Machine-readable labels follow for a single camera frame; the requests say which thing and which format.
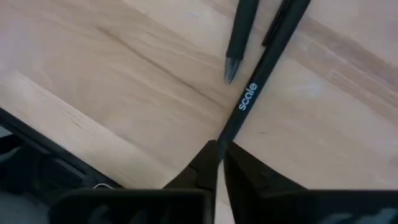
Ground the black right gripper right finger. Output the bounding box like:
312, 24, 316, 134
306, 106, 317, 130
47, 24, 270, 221
224, 141, 398, 224

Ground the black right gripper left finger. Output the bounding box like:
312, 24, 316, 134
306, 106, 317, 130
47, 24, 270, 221
49, 140, 218, 224

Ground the black pen with scale print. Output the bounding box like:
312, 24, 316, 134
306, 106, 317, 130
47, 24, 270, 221
216, 0, 312, 162

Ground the black rubber-grip pen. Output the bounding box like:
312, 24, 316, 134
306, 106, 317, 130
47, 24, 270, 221
223, 0, 261, 85

